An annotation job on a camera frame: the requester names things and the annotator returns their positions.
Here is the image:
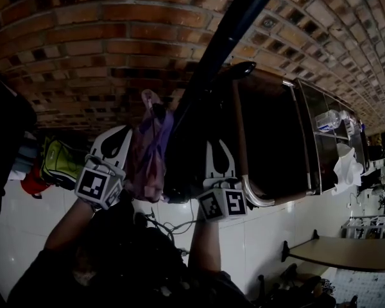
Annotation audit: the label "person's right forearm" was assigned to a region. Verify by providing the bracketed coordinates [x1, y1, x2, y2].
[187, 218, 224, 274]

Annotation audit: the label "red bag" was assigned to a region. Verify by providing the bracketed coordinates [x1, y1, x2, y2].
[20, 164, 53, 199]

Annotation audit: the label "black office chair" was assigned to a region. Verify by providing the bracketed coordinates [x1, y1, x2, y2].
[255, 263, 298, 308]

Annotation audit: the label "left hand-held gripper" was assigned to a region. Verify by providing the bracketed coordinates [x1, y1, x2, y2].
[74, 125, 134, 210]

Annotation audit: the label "black coat rack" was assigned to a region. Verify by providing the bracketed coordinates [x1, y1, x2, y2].
[166, 0, 291, 134]

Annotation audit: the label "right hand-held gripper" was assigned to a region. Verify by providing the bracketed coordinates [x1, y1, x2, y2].
[196, 140, 248, 222]

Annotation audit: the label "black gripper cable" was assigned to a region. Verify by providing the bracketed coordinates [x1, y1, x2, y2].
[133, 200, 200, 237]

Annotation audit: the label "wooden metal cart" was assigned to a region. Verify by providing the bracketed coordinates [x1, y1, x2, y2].
[233, 68, 370, 209]

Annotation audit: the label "white plastic bag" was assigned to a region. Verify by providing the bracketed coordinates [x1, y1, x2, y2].
[331, 142, 364, 196]

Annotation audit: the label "green backpack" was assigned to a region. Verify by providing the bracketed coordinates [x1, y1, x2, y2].
[39, 135, 88, 191]

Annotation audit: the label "person's black clothing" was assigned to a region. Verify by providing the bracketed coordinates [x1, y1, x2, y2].
[6, 187, 255, 308]

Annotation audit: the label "clear plastic bottle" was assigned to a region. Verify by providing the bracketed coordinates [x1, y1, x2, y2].
[314, 108, 343, 132]

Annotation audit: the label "person's left forearm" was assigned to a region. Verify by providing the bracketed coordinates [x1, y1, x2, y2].
[44, 199, 96, 253]

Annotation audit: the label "black hanging garments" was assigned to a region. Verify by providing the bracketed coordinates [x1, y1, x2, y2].
[0, 61, 39, 217]

